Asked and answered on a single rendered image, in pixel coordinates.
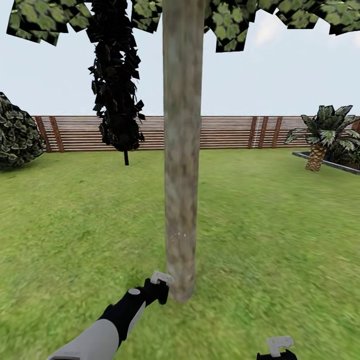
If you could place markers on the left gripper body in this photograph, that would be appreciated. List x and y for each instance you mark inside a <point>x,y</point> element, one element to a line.
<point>160,291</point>

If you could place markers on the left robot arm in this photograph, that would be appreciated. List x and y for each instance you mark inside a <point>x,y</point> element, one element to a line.
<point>101,340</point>

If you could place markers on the tree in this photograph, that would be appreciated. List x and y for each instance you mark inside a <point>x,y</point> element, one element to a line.
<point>184,23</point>
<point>112,84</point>

